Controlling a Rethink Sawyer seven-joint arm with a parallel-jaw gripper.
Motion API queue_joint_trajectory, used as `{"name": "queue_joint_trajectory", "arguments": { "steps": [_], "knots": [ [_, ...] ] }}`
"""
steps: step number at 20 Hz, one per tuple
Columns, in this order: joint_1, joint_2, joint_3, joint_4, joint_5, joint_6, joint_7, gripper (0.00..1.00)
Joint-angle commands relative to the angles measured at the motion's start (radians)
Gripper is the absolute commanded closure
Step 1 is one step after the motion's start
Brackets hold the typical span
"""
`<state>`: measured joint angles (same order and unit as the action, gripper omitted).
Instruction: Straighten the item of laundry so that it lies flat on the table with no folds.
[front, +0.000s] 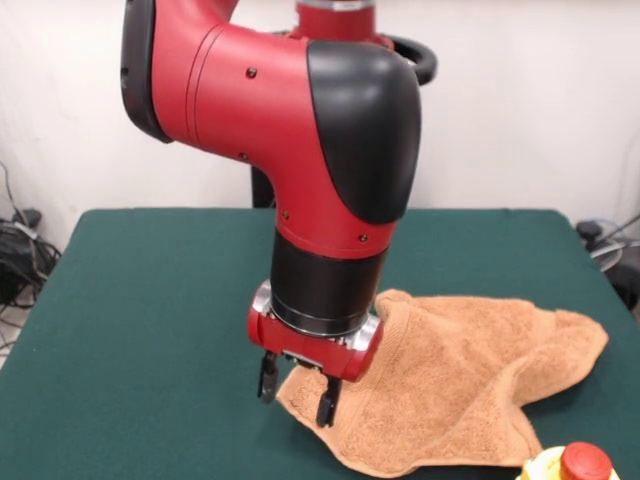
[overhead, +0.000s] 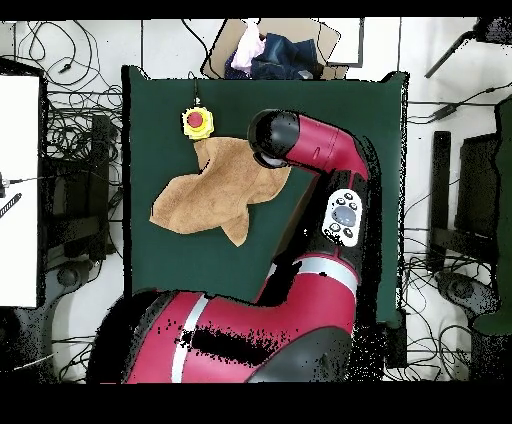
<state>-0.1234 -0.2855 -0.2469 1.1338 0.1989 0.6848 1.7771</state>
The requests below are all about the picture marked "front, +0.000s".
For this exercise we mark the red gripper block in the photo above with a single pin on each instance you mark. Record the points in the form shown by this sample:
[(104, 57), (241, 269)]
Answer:
[(310, 352)]

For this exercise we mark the tan terry towel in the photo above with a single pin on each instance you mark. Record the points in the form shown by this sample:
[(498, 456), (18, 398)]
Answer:
[(450, 370)]

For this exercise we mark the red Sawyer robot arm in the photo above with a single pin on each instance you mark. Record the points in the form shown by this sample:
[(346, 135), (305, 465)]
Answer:
[(260, 125)]

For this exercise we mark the dark green tablecloth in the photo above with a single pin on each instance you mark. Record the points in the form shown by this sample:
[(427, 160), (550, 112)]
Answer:
[(100, 375)]

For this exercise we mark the yellow emergency stop button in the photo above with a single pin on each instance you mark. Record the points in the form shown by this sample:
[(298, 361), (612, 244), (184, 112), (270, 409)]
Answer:
[(585, 462)]

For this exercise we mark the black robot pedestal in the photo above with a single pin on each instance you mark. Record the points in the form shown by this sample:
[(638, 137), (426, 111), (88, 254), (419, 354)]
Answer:
[(422, 55)]

